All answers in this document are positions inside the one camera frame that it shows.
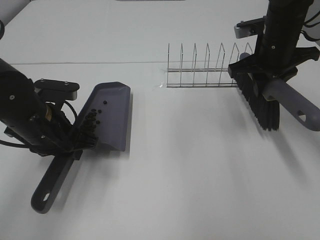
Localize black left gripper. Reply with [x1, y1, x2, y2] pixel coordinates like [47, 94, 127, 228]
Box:
[4, 102, 98, 161]

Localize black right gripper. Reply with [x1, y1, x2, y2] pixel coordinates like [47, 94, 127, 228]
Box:
[228, 33, 320, 82]

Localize pile of coffee beans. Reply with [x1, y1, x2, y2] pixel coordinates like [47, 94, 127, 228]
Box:
[81, 99, 108, 135]

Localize grey hand brush black bristles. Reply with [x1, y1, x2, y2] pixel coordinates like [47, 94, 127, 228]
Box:
[233, 73, 320, 132]

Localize grey plastic dustpan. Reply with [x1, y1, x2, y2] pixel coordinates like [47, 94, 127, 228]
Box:
[31, 81, 131, 214]

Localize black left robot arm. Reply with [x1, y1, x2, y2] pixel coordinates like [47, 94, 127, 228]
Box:
[0, 60, 98, 157]

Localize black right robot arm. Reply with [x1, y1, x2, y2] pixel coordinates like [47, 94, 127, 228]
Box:
[228, 0, 320, 79]

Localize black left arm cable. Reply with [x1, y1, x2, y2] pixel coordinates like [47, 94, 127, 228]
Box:
[0, 99, 78, 148]

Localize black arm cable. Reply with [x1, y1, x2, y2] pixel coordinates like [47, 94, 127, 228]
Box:
[299, 7, 320, 43]
[0, 99, 78, 148]

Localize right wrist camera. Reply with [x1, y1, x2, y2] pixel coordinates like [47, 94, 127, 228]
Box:
[234, 16, 266, 39]

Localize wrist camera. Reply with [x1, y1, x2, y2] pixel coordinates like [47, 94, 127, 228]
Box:
[234, 16, 266, 39]
[34, 78, 80, 103]

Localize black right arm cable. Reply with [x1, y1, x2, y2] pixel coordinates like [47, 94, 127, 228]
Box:
[299, 7, 320, 43]

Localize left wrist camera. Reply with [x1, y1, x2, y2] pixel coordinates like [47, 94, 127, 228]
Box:
[34, 78, 80, 103]

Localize metal wire dish rack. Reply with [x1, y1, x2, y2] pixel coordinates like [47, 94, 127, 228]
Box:
[162, 43, 254, 89]

